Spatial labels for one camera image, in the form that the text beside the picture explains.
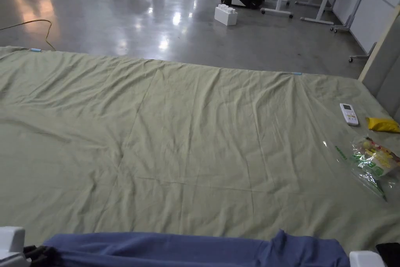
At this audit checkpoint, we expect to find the white plastic block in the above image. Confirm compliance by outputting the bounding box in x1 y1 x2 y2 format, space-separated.
214 4 238 27

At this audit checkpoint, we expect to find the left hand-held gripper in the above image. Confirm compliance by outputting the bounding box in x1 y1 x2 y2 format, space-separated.
0 226 61 267

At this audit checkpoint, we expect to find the white remote control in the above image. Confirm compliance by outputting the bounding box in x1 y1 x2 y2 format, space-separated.
339 102 360 127

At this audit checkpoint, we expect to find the yellow floor cable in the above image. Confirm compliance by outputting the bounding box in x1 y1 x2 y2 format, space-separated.
0 19 57 52

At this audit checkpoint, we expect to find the grey padded headboard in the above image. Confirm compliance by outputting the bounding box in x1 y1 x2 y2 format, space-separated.
357 4 400 127

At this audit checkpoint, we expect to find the black phone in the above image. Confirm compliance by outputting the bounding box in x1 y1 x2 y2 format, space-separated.
375 242 400 267

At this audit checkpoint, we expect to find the bed with pale green sheet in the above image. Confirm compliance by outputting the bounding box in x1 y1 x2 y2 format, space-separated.
0 46 400 255

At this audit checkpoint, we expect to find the yellow bag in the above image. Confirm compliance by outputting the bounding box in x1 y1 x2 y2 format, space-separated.
365 116 400 133

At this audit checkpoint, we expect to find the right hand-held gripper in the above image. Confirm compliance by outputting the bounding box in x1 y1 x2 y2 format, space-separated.
349 250 384 267

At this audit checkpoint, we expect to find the clear plastic snack bag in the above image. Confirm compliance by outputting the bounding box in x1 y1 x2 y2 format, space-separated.
335 135 400 200

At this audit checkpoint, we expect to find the dark blue garment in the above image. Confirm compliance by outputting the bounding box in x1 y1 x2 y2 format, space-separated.
42 229 351 267

